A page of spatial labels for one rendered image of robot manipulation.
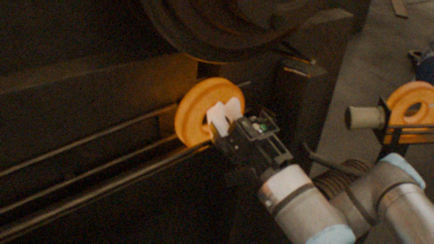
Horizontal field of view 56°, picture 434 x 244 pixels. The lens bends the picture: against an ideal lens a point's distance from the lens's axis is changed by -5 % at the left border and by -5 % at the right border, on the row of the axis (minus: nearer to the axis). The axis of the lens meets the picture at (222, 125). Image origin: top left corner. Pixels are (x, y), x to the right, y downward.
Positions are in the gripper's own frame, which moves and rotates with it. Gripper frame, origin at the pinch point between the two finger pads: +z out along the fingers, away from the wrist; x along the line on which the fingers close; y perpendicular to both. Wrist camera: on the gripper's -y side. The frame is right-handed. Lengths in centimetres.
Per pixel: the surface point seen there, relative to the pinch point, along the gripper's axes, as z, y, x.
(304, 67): 0.6, 3.8, -25.5
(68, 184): -0.4, -9.0, 29.8
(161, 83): 6.8, 3.0, 8.4
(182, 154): -5.3, -4.3, 9.1
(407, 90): -16, 5, -48
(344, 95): 43, -91, -158
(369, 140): 7, -81, -132
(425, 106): -20, 2, -54
